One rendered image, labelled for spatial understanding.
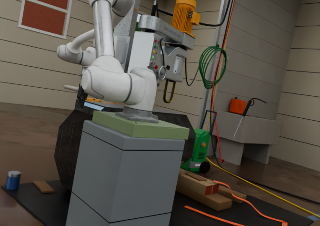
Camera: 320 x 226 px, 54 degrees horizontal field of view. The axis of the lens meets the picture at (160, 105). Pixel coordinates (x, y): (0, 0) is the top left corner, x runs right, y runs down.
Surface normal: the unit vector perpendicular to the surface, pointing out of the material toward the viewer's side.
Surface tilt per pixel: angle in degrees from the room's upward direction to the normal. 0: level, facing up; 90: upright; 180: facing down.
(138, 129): 90
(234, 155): 90
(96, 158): 90
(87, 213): 90
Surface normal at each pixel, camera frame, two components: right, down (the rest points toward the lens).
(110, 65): 0.45, -0.48
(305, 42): -0.74, -0.11
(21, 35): 0.65, 0.16
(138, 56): -0.46, -0.04
